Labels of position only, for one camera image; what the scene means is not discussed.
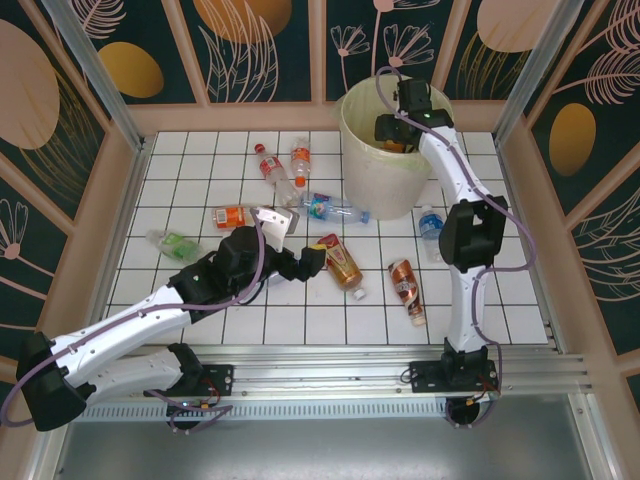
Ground amber tea bottle red label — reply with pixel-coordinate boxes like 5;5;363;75
319;233;369;302

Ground clear bottle colourful blue label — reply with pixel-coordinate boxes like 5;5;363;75
297;190;372;225

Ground orange label brown cap bottle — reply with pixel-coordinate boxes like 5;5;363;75
211;204;261;231

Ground red cap red label bottle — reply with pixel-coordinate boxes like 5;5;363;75
253;143;302;207

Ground brown swirl coffee bottle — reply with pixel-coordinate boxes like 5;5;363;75
387;258;428;329

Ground blue label Pocari bottle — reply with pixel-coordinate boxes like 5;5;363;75
417;203;448;265

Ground pale yellow bin liner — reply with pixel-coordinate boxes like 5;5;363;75
333;76;457;175

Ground white ribbed plastic bin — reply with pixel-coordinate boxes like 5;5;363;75
333;76;457;222

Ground green label soda water bottle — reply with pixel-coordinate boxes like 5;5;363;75
145;228;204;265

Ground orange cap clear bottle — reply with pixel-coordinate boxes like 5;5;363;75
290;136;315;189

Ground dark panel pink line flowers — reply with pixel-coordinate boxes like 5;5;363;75
326;0;454;101

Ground dark panel peach oval grass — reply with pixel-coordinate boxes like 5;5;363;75
444;0;544;101

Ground dark panel gold oval feather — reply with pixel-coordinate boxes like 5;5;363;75
524;0;640;216

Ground dark panel orange circle leaves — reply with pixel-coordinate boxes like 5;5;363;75
180;0;317;104

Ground grey metal sheet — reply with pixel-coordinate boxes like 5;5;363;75
49;394;599;480

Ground dark panel single pink flower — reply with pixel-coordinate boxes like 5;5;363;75
0;174;71;361

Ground dark panel small gold oval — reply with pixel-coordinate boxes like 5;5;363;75
74;0;201;105

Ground dark panel pink feather leaves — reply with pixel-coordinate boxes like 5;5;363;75
572;187;640;356

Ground dark panel large peach circle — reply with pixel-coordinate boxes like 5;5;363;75
0;0;110;221

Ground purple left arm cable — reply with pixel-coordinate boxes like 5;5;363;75
0;205;271;436

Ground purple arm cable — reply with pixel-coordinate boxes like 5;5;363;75
374;66;539;431
0;205;271;436

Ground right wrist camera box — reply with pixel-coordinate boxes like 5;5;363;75
396;78;432;115

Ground white left camera bracket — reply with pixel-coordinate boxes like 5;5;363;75
251;204;291;252

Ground aluminium frame post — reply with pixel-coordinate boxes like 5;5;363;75
569;394;619;480
493;0;571;144
27;432;71;480
42;0;149;151

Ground aluminium arm base rail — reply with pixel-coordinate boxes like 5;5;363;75
82;342;601;404

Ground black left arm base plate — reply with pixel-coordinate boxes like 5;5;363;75
192;363;236;399

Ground aluminium table side rail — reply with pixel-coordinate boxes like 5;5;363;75
494;134;569;354
79;134;151;354

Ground slotted grey cable tray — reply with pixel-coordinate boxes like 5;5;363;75
79;402;451;422

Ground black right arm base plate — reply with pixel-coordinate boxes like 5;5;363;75
407;357;501;397

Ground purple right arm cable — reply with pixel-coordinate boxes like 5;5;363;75
374;66;539;431

